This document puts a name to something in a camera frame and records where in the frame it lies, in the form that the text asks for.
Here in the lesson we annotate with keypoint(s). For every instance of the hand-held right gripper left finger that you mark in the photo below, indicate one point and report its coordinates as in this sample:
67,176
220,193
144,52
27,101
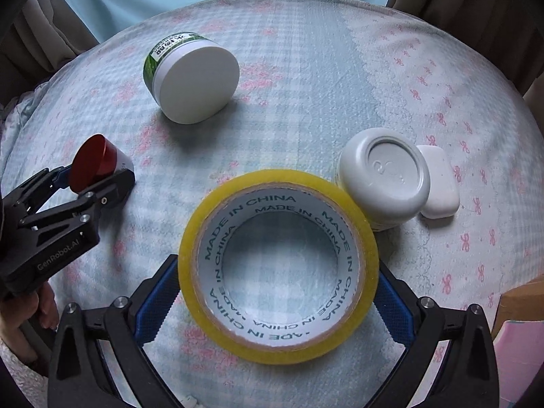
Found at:
156,299

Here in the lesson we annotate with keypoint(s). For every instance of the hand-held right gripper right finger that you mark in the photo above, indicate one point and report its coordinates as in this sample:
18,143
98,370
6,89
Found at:
396,306

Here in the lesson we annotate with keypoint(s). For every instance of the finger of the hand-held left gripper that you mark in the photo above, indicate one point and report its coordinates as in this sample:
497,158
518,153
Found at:
63,175
104,193

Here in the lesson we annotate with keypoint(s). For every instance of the small red-capped white bottle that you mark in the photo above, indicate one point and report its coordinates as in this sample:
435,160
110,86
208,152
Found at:
91,161

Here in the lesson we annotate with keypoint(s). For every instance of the yellow adhesive tape roll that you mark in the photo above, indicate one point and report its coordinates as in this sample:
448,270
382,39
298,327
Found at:
192,238

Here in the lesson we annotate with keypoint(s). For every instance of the person's left forearm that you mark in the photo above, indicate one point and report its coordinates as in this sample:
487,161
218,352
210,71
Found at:
19,382

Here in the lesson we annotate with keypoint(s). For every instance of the person's left hand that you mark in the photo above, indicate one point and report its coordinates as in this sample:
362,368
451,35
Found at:
40,306

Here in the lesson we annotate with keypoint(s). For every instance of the brown cardboard box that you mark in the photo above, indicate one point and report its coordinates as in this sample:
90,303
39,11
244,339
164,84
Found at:
520,301

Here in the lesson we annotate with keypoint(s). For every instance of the white rounded soap bar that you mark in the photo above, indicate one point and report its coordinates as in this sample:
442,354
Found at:
440,187

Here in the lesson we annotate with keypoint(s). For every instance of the plain white plastic jar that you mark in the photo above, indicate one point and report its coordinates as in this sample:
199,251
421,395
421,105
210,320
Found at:
382,178

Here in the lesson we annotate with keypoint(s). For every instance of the beige curtain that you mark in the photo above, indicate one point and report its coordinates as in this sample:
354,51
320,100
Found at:
480,4
51,42

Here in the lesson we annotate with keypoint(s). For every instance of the pink box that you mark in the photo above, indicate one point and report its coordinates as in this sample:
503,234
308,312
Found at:
520,361

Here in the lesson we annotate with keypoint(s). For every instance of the white jar with green label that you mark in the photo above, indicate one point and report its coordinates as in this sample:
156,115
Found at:
195,85

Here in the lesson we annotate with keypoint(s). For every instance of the checked light blue bedsheet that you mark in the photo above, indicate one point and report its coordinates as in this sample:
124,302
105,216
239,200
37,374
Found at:
297,106

